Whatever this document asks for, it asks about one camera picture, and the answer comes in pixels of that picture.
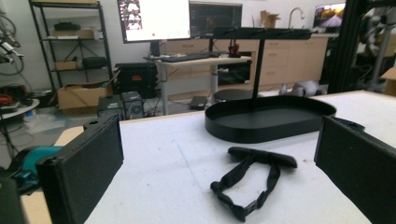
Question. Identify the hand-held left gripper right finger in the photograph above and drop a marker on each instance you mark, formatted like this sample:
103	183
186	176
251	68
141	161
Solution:
358	161

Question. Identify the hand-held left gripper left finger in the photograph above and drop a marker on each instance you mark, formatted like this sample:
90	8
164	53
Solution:
84	168

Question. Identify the teal and black device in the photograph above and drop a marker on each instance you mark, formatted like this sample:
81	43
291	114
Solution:
37	155

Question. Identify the clear plastic bag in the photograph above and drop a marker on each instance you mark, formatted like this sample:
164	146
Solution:
43	123

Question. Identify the low black box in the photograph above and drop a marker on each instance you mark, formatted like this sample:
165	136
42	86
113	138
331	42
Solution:
109	105

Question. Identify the large open cardboard box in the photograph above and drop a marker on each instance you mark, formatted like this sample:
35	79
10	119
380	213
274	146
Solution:
81	96

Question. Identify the cardboard box with flap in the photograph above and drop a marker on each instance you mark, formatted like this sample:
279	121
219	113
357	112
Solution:
390	81

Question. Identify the round white side table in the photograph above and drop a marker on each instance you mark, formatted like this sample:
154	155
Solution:
18	109

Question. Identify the black stand with oval tray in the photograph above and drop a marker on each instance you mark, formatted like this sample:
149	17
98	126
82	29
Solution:
264	121

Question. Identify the black equipment case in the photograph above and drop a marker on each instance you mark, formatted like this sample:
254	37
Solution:
137	77

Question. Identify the black bag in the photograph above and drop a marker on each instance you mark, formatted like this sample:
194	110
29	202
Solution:
94	62

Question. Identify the wooden cabinets with counter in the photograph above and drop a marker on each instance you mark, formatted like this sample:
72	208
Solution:
289	62

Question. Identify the black laptop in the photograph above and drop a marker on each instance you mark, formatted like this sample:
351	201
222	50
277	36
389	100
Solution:
198	102

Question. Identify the black metal shelf rack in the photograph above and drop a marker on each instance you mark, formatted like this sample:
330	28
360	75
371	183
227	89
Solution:
104	37

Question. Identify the flat cardboard box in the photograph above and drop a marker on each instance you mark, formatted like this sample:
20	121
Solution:
73	33

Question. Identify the round black stool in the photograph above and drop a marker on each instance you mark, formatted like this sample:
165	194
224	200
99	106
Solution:
232	94

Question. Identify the bicycle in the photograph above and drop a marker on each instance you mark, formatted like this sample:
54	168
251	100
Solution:
7	46

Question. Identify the black keyboard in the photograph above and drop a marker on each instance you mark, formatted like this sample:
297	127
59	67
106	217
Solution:
183	58

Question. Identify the white standing desk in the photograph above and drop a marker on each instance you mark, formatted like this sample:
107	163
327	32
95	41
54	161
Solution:
199	61

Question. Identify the curved metal faucet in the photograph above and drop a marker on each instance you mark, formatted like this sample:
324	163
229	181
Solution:
295	12

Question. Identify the red and black figure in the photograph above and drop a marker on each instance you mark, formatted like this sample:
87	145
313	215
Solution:
234	49

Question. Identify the bright white computer monitor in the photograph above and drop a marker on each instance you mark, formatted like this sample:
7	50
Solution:
162	20

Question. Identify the small open cardboard box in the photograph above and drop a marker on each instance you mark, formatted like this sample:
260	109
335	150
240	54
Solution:
269	19

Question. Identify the dark computer monitor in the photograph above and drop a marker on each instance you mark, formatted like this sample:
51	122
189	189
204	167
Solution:
214	15

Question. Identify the black metal frame post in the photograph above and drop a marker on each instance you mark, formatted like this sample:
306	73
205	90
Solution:
347	46

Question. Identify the wall screen with road picture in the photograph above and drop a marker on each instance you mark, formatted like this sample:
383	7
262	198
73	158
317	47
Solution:
330	15

